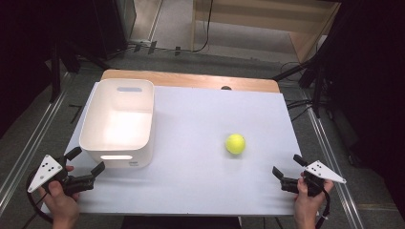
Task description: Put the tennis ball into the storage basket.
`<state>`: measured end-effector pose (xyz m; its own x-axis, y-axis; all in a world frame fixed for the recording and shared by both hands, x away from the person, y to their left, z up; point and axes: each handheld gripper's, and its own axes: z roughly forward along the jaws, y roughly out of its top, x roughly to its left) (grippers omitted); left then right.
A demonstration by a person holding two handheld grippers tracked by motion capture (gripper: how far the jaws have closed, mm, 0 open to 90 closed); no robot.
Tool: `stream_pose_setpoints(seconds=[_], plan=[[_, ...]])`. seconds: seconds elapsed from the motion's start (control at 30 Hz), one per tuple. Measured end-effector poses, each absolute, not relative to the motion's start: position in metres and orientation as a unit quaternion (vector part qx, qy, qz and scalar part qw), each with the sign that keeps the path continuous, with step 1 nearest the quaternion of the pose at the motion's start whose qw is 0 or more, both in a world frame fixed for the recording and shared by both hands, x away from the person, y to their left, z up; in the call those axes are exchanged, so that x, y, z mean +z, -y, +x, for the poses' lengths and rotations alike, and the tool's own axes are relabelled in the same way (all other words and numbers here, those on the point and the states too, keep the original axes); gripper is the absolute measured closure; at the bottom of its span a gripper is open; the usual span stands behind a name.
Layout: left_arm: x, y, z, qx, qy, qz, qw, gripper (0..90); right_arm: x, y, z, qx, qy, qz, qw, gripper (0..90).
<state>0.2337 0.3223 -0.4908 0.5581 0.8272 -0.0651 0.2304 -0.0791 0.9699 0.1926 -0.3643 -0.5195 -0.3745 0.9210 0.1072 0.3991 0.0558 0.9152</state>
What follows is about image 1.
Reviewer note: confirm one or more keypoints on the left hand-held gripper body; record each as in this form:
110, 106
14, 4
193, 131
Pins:
44, 173

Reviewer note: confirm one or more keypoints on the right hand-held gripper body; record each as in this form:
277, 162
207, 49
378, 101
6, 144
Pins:
320, 173

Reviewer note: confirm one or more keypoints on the white plastic storage bin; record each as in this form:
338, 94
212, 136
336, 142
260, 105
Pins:
118, 127

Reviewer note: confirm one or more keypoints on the yellow tennis ball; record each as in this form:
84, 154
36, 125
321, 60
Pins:
235, 144

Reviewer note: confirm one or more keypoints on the person's right hand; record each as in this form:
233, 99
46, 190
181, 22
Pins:
307, 202

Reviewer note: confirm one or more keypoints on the person's left hand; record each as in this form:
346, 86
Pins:
61, 202

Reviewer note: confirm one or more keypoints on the black metal stand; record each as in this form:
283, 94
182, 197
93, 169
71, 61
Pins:
316, 82
56, 70

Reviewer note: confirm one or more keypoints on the white board sheet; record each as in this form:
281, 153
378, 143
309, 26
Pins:
197, 120

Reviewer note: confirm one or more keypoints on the person's dark clothing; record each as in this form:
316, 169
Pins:
181, 223

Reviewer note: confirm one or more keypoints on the dark round table grommet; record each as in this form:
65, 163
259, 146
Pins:
226, 87

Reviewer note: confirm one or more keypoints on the dark curtain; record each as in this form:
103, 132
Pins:
47, 25
372, 79

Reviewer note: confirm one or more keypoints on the metal floor rail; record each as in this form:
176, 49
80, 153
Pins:
331, 152
35, 140

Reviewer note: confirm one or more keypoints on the light wooden shelf frame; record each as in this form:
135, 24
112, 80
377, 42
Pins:
305, 41

